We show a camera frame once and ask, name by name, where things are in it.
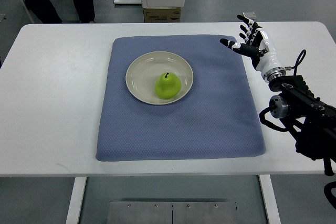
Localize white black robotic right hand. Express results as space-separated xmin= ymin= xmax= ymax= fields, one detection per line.
xmin=220 ymin=15 xmax=286 ymax=82

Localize green pear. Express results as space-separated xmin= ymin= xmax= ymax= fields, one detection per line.
xmin=154 ymin=72 xmax=181 ymax=100

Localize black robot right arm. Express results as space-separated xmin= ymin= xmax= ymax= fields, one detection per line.
xmin=259 ymin=50 xmax=335 ymax=176

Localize small grey floor plate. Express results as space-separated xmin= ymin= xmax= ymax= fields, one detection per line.
xmin=242 ymin=12 xmax=257 ymax=20

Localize beige round plate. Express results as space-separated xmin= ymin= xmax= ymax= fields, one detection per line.
xmin=125 ymin=51 xmax=194 ymax=105

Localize blue textured mat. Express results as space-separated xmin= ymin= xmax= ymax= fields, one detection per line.
xmin=96 ymin=35 xmax=266 ymax=161

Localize cardboard box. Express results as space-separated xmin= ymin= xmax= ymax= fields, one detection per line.
xmin=143 ymin=8 xmax=181 ymax=23

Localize white right table leg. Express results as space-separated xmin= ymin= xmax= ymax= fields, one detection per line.
xmin=258 ymin=175 xmax=281 ymax=224

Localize white table leg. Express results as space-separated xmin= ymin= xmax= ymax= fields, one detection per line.
xmin=65 ymin=177 xmax=87 ymax=224
xmin=258 ymin=175 xmax=281 ymax=224

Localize white left table leg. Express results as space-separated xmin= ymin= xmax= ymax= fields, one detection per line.
xmin=65 ymin=177 xmax=87 ymax=224

